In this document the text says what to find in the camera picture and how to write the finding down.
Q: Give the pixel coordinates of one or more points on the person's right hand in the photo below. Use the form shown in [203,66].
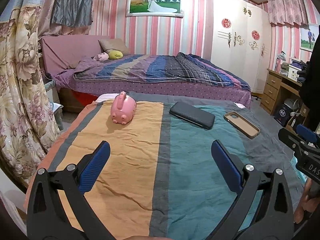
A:
[303,205]

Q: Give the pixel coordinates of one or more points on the small framed photo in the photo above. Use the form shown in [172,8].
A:
[306,38]

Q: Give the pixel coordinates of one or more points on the wooden desk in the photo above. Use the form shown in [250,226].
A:
[272,82]

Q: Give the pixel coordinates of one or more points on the desk lamp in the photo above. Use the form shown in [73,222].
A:
[282,55]

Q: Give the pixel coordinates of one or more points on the brown pillow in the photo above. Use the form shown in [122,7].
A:
[113,45]

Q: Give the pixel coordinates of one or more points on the grey curtain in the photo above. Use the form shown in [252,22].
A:
[72,5]

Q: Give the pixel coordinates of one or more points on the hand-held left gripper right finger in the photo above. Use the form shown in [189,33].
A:
[226,165]

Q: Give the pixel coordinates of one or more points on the white wardrobe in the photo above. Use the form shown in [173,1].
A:
[235,60]

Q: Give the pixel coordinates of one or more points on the pink plush toy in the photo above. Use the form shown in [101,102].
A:
[101,56]

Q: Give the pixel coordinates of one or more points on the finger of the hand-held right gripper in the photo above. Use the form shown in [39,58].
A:
[287,135]
[306,131]

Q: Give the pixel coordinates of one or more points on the floral curtain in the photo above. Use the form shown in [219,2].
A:
[22,80]

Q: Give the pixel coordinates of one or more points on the purple bed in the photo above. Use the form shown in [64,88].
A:
[65,50]

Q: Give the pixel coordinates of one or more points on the pink piggy bank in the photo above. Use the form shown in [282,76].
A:
[123,108]

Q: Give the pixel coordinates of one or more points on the tan phone case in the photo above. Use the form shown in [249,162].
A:
[241,125]

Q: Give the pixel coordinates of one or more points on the black wallet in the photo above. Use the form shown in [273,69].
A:
[192,115]

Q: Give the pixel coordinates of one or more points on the striped quilt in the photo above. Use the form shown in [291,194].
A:
[162,70]

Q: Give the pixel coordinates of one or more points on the pink floral valance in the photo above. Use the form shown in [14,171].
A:
[287,10]

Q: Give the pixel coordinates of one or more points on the dark blue box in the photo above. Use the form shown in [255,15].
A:
[282,113]

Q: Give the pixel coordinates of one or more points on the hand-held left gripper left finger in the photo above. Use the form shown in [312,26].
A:
[96,165]

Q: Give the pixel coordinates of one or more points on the framed wedding photo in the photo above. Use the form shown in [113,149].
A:
[155,3]

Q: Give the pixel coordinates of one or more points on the white round appliance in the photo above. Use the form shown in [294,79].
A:
[291,103]

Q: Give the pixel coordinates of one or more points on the yellow plush toy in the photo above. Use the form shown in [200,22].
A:
[115,55]

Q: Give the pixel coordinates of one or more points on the white box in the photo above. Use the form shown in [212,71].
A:
[293,73]

